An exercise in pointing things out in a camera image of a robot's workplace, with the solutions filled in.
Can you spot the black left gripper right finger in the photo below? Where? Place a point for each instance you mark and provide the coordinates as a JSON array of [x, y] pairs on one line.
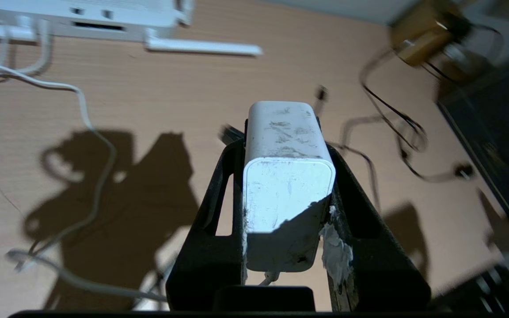
[[378, 265]]

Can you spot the white router with antennas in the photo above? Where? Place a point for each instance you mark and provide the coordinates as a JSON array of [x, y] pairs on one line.
[[95, 20]]

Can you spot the brass desk lamp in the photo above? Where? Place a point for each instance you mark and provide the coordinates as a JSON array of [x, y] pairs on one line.
[[422, 33]]

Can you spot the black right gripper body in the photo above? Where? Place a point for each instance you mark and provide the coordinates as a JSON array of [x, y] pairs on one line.
[[488, 293]]

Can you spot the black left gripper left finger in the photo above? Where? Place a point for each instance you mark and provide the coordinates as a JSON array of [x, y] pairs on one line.
[[206, 265]]

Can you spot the white power adapter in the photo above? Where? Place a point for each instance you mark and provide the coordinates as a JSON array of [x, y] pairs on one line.
[[285, 194]]

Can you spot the dark gift bag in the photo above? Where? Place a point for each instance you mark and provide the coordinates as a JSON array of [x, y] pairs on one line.
[[497, 141]]

